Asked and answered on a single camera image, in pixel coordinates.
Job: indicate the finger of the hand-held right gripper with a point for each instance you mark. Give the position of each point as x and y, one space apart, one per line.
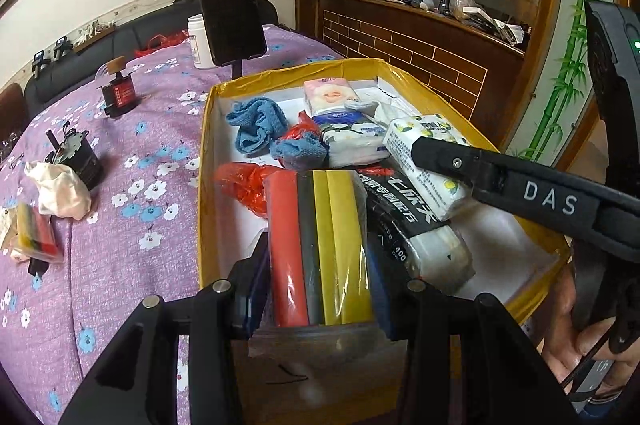
520 195

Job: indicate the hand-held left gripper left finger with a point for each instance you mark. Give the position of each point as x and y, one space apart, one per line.
249 302

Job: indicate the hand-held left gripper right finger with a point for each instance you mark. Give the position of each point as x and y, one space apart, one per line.
381 305

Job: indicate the colourful sponge pack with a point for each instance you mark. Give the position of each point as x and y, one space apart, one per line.
320 250

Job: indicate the black snack packet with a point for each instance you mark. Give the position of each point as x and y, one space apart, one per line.
415 230

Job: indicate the lemon print tissue pack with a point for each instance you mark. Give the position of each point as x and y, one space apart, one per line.
400 137

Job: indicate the yellow cardboard box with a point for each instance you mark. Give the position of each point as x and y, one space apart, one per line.
225 145

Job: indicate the person's right hand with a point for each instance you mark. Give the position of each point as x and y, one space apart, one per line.
560 320

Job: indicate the bamboo painted panel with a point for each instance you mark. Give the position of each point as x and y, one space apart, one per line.
570 55

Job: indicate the blue and red sock bundle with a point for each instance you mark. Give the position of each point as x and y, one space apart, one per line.
300 145

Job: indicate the white tissue pack blue band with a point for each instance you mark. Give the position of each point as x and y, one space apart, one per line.
352 140

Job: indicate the purple floral sheet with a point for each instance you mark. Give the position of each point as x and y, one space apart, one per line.
140 165

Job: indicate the blue cloth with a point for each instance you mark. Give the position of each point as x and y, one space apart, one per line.
257 125

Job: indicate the wooden cabinet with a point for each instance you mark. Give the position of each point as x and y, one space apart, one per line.
400 40

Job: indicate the pink tissue pack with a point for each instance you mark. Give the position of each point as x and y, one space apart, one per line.
327 97

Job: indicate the white cloth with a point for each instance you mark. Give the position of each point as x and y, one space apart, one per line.
60 190

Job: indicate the black binder clip holder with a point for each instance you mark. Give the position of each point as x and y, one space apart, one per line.
82 157

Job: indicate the yellow packet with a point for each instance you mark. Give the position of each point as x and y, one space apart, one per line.
37 232

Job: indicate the phone stand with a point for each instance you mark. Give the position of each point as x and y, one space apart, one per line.
239 70

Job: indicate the red black device wooden top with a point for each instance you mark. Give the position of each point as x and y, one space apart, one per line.
119 92

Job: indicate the white plastic jar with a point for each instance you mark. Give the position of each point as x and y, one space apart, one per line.
200 45

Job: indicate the red bag on sofa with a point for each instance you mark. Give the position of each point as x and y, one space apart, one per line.
162 45

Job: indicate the black sofa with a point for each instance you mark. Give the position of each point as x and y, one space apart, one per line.
150 30

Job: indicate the black phone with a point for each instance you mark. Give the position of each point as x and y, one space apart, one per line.
230 12

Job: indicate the brown chair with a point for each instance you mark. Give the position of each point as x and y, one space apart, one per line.
11 112

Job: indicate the wooden board with small items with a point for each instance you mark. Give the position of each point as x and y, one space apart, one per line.
95 36

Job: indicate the black blue gripper device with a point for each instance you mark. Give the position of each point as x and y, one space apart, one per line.
41 62
62 47

